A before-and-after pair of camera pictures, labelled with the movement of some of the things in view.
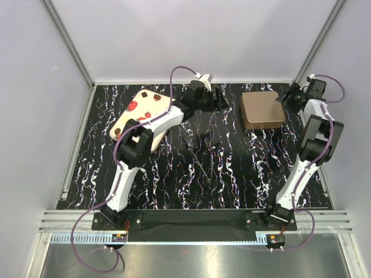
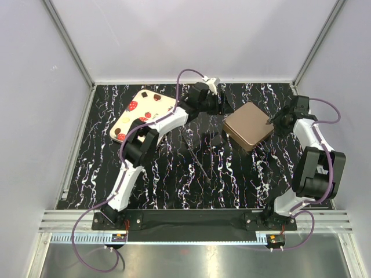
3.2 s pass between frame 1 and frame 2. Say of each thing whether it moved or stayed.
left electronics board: stayed
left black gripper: stayed
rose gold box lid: moved
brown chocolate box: moved
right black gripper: moved
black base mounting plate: stayed
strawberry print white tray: stayed
